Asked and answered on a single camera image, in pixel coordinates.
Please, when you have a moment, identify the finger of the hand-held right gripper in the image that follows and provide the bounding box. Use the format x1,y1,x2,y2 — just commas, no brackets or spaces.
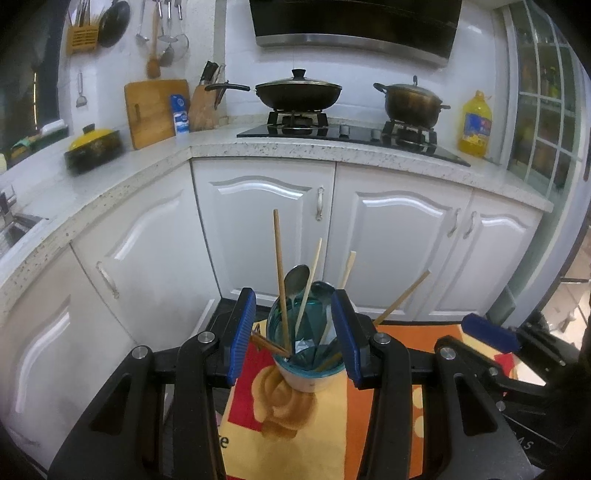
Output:
435,336,551,399
462,313,579,371

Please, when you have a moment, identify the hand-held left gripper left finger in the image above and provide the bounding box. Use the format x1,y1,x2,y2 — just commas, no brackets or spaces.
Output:
48,287,258,480

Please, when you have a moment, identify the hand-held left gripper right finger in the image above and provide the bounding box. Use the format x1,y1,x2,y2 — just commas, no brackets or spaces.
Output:
330,288,536,480

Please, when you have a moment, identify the white floral cup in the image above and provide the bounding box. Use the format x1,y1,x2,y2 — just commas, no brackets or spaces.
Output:
266,281,347,393

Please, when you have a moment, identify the thin light chopstick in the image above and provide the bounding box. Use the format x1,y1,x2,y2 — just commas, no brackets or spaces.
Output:
294,238,323,335

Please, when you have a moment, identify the white cabinet door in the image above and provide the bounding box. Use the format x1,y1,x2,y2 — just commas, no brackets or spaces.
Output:
431,189,544,319
324,164,472,324
191,158,337,308
0,244,139,467
70,166,222,354

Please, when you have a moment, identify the orange yellow printed blanket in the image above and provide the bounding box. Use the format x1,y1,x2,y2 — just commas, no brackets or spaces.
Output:
215,323,522,480

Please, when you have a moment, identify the black gas stove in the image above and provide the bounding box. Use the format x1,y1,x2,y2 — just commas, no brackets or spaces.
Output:
236,111,472,167

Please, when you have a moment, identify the yellow cooking oil bottle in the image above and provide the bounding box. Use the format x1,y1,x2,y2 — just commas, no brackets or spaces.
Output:
458,90,494,159

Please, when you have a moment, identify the glass door cabinet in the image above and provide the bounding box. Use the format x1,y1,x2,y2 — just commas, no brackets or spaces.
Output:
489,0,591,324

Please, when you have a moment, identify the blue white packet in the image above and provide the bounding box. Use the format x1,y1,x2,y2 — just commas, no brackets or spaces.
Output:
170,93,191,136

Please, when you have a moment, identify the wooden knife block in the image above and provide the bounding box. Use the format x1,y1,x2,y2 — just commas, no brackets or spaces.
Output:
188,60,227,132

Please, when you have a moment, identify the wooden cutting board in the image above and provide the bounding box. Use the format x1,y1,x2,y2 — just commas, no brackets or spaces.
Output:
124,79,191,151

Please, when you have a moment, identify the dark metal cooking pot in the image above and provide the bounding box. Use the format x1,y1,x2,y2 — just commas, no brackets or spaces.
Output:
373,76,451,127

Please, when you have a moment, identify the yellow lidded black casserole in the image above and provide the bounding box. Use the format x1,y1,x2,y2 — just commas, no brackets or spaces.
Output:
64,124,124,175

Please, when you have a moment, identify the black wok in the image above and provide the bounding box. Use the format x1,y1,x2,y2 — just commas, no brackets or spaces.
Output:
205,82,343,112

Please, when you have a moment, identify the steel kitchen sink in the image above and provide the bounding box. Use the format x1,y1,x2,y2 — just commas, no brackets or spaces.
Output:
0,185,47,259

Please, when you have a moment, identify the glass wok lid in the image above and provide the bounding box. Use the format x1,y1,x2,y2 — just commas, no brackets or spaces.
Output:
255,69,342,91

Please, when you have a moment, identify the hanging metal strainer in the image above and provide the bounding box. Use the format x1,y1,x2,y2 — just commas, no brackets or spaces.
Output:
157,0,176,68

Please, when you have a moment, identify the hanging metal skimmer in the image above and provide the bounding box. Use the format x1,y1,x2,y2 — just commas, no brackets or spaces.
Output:
173,0,190,51

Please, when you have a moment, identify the black range hood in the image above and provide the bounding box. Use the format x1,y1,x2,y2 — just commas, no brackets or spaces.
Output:
249,0,462,70

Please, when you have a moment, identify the hanging metal ladle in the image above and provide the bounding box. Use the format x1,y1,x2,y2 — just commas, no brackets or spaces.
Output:
135,0,151,45

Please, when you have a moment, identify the yellow utensil rack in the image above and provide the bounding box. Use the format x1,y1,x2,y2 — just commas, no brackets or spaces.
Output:
66,0,101,57

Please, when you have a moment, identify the hanging black pan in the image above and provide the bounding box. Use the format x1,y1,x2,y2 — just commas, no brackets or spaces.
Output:
98,0,131,48

